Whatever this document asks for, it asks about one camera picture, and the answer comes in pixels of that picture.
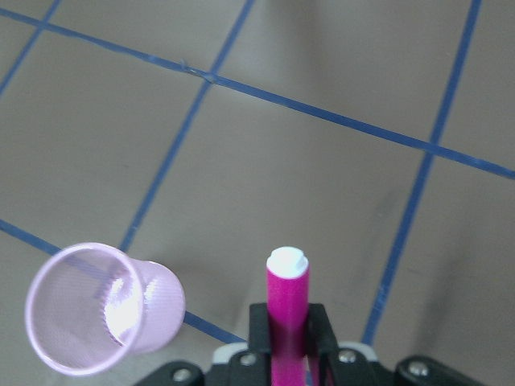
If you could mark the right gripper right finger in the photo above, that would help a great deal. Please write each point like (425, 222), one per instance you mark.
(332, 362)

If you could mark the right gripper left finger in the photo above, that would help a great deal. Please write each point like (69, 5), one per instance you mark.
(232, 364)

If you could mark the pink marker pen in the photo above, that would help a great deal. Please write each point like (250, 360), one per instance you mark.
(287, 276)

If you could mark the pink mesh cup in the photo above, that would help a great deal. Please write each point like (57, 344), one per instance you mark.
(91, 305)

